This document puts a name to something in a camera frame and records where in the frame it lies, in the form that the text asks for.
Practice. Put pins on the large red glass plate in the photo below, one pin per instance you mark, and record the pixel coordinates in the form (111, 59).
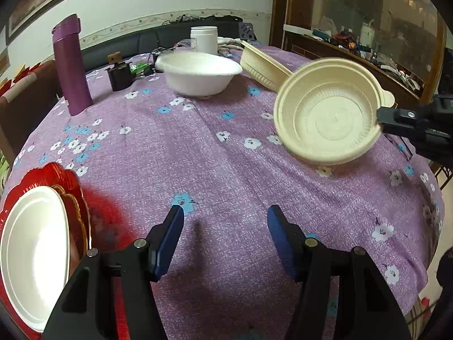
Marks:
(42, 175)

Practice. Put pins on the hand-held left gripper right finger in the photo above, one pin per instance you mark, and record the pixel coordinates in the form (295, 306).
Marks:
(283, 244)

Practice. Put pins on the black power adapter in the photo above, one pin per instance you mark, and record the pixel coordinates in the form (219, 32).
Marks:
(154, 67)

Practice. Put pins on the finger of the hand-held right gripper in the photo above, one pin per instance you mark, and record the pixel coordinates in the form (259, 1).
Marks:
(403, 131)
(396, 115)

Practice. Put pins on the white foam bowl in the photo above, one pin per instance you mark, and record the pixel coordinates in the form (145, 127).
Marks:
(198, 78)
(32, 255)

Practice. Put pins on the cream plastic bowl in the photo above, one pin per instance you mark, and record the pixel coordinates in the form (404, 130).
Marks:
(329, 120)
(260, 65)

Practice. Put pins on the white cloth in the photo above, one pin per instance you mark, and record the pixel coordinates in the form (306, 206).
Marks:
(226, 44)

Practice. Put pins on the black leather sofa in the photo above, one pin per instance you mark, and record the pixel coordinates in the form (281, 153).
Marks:
(148, 37)

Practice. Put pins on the dark perforated basket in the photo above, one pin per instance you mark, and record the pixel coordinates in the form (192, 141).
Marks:
(247, 31)

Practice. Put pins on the brown fabric sofa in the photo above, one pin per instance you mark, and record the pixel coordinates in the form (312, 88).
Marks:
(24, 106)

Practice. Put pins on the black jar with wooden stopper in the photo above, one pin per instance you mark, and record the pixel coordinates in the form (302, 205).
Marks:
(120, 76)

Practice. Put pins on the purple thermos bottle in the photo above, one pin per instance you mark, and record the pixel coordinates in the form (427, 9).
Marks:
(70, 74)

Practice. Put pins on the white plastic jug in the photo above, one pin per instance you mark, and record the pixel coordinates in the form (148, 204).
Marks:
(368, 33)

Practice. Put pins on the green packet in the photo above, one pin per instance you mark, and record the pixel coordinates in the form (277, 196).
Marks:
(139, 67)

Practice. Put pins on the white plastic jar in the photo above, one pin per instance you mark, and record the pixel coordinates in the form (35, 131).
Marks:
(203, 39)

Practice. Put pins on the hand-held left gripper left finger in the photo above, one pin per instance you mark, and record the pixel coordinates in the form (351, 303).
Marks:
(170, 241)

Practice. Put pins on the wooden glass cabinet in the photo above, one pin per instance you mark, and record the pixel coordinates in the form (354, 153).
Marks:
(300, 7)

